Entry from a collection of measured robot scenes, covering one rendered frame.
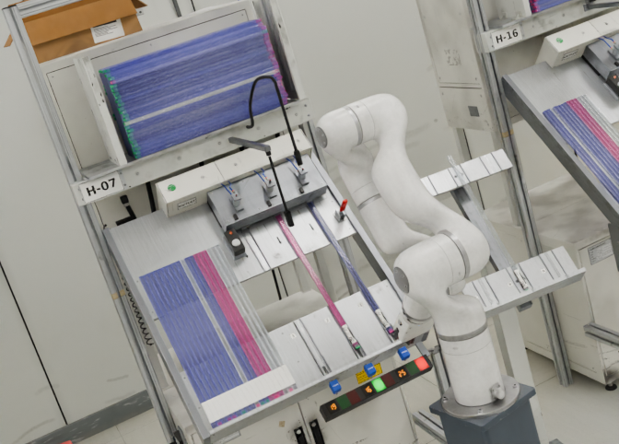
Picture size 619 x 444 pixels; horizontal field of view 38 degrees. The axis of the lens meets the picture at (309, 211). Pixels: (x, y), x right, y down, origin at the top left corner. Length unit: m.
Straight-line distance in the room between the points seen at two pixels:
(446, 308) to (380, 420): 1.00
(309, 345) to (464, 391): 0.54
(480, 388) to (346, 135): 0.66
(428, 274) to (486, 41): 1.32
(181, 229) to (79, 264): 1.58
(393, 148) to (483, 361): 0.53
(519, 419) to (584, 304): 1.17
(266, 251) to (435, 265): 0.79
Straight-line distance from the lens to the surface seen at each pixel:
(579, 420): 3.44
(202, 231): 2.73
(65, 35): 2.99
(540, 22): 3.30
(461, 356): 2.15
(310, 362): 2.54
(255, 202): 2.72
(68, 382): 4.41
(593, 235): 3.30
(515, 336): 2.94
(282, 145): 2.82
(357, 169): 2.27
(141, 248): 2.72
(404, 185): 2.11
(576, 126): 3.17
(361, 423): 2.98
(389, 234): 2.25
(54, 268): 4.26
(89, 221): 2.76
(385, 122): 2.18
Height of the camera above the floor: 1.81
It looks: 15 degrees down
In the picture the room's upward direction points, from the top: 17 degrees counter-clockwise
